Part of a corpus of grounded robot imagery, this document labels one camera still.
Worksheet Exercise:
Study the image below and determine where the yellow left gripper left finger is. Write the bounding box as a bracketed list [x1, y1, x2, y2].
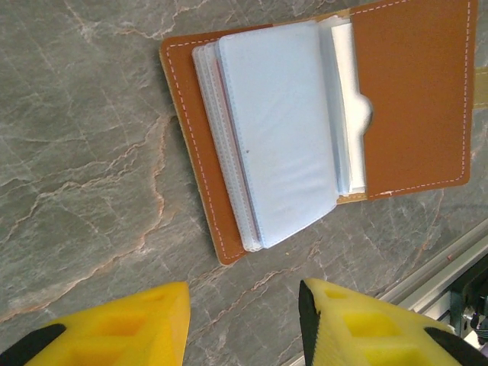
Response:
[0, 281, 191, 366]

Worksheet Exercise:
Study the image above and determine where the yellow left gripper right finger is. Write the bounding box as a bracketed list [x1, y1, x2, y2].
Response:
[298, 277, 488, 366]

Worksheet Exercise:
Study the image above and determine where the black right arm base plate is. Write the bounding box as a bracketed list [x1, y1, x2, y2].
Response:
[448, 253, 488, 344]

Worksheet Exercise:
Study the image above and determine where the brown leather card holder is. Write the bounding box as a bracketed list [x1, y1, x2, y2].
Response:
[158, 0, 488, 267]

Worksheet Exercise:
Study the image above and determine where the aluminium rail frame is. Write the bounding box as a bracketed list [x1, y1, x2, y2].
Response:
[375, 224, 488, 336]

